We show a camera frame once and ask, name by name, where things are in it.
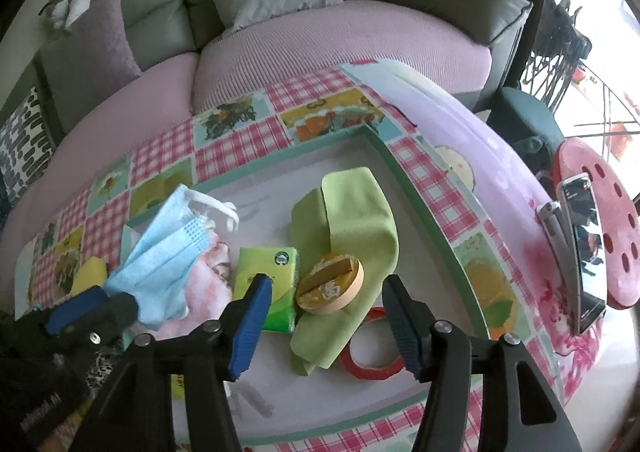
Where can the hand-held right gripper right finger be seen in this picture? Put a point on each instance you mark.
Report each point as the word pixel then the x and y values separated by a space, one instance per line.
pixel 402 327

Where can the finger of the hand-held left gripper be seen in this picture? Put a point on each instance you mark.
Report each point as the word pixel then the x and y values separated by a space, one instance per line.
pixel 117 314
pixel 75 309

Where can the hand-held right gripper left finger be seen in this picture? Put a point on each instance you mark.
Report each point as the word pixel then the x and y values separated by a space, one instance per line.
pixel 250 327

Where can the red tape roll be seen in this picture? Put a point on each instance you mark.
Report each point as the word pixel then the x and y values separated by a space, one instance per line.
pixel 372 373

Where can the pink fluffy cloth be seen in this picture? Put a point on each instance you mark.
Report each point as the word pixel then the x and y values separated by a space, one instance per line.
pixel 210 277

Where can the blue face mask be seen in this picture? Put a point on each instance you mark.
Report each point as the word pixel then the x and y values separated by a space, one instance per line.
pixel 160 257

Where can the teal shallow box tray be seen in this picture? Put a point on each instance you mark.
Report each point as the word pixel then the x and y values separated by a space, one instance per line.
pixel 260 212

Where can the green microfiber cloth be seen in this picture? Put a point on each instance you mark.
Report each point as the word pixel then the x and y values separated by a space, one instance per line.
pixel 350 217

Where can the yellow sponge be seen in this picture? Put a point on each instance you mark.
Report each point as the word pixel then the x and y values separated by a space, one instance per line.
pixel 90 274

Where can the white black patterned pillow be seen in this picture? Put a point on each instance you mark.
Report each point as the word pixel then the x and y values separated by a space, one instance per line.
pixel 22 142

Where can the metal phone stand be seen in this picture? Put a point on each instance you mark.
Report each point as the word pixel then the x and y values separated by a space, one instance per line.
pixel 550 217

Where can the smartphone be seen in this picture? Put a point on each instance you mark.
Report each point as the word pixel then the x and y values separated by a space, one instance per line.
pixel 585 257

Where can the dark green chair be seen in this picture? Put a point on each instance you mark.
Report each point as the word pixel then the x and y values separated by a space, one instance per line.
pixel 525 122

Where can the red stool with holes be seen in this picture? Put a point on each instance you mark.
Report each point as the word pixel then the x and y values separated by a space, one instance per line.
pixel 615 212

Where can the purple pillow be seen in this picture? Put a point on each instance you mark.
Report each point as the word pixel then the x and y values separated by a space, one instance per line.
pixel 90 62

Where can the pink sofa cover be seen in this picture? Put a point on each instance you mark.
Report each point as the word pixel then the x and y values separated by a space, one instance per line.
pixel 320 42

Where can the grey sofa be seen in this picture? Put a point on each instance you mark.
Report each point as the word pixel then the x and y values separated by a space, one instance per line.
pixel 155 7

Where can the black metal railing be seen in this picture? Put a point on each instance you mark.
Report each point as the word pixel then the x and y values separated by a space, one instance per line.
pixel 555 57

